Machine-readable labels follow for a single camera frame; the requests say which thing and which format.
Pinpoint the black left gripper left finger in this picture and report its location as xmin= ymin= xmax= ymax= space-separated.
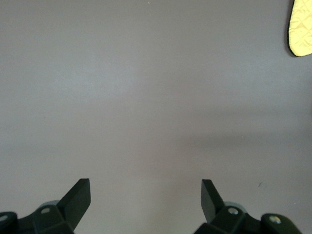
xmin=0 ymin=178 xmax=91 ymax=234

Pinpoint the yellow quilted oven mitt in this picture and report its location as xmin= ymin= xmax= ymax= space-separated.
xmin=288 ymin=0 xmax=312 ymax=58

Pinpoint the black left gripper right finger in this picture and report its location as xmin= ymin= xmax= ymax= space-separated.
xmin=194 ymin=179 xmax=303 ymax=234

